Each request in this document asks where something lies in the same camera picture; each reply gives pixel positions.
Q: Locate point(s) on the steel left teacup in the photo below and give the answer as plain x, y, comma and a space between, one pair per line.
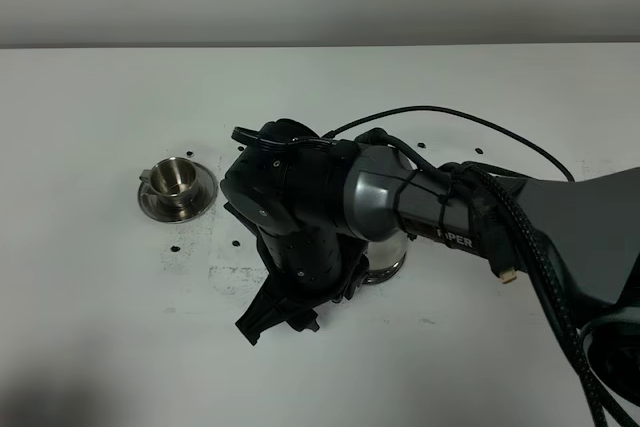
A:
173, 181

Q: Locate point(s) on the steel teapot saucer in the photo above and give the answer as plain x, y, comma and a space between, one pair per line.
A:
378, 276

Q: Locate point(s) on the stainless steel teapot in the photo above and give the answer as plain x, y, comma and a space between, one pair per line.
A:
388, 253

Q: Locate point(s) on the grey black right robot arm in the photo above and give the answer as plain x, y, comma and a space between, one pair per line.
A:
578, 242

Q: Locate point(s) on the steel saucer under left cup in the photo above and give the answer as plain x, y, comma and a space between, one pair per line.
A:
203, 200

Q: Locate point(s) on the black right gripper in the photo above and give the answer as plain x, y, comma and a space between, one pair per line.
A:
287, 186

